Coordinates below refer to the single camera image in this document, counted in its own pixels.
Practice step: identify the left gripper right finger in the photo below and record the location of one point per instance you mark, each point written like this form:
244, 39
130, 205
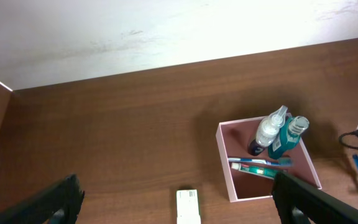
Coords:
299, 202

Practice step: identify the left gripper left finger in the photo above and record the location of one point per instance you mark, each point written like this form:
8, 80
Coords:
58, 203

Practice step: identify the teal toothpaste tube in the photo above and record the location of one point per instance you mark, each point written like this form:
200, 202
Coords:
258, 171

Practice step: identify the blue white toothbrush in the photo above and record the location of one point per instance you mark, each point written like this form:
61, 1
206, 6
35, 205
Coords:
281, 162

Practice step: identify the teal mouthwash bottle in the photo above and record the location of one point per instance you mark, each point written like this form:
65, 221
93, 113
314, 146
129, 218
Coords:
288, 136

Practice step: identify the clear blue spray bottle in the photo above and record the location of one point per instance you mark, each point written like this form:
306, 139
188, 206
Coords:
267, 131

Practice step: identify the white square cardboard box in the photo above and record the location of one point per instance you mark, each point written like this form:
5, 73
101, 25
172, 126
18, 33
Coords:
233, 138

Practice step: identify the white green soap box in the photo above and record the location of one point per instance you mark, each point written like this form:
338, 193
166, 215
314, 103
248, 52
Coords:
188, 211

